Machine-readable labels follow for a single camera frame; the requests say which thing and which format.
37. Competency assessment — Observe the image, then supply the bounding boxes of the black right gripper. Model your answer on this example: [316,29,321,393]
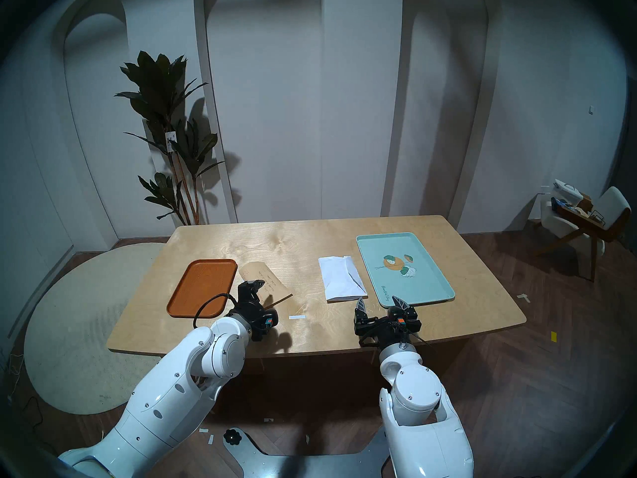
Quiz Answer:
[354,295,418,349]

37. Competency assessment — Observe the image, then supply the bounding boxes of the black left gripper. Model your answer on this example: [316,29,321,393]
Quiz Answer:
[228,280,272,340]

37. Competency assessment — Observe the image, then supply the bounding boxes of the brown paper envelope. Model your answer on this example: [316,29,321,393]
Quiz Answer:
[239,262,293,309]

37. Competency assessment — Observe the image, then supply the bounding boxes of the white paper envelope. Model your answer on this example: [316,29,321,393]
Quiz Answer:
[318,255,368,302]

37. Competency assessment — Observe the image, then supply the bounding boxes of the orange wooden tray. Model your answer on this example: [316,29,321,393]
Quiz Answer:
[166,259,238,318]

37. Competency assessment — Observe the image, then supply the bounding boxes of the teal printed tray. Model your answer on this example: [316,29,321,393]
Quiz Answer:
[356,232,456,308]

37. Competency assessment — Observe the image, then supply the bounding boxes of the light wooden table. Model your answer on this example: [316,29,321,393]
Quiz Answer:
[106,215,527,359]

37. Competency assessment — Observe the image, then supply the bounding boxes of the round beige rug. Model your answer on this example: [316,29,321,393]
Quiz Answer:
[24,242,172,415]

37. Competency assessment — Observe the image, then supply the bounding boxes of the tall green potted plant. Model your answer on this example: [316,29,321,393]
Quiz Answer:
[114,50,224,226]

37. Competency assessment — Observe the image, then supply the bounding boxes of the white storage box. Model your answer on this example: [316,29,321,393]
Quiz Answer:
[553,179,584,201]

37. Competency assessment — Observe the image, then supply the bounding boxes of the cream wooden armchair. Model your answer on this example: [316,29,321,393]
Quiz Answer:
[535,186,632,282]

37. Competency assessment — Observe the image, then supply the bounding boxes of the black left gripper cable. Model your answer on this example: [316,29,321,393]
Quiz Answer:
[193,292,238,329]

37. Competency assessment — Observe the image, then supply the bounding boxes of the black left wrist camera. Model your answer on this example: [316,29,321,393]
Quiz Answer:
[251,310,279,342]

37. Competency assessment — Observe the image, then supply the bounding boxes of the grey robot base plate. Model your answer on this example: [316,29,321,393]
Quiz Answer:
[222,427,389,478]

